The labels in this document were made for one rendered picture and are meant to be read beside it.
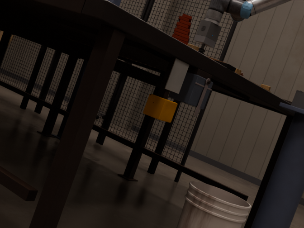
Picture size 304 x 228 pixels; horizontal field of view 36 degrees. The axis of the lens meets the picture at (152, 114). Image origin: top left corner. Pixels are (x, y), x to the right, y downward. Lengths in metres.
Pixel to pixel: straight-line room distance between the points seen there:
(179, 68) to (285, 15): 4.93
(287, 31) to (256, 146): 1.57
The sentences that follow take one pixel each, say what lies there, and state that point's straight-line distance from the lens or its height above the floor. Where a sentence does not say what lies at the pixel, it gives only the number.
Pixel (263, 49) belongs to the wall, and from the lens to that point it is 6.57.
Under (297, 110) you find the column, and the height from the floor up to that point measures 0.86.
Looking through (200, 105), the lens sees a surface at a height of 0.72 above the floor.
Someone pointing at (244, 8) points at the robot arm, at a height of 1.21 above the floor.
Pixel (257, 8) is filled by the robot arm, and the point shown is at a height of 1.26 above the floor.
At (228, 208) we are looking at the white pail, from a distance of 2.09.
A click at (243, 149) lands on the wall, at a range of 6.42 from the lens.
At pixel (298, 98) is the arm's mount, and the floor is 0.91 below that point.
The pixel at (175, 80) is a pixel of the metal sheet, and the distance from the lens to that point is 1.77.
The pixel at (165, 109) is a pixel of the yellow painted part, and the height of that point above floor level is 0.66.
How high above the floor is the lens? 0.72
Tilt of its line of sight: 3 degrees down
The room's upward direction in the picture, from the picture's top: 20 degrees clockwise
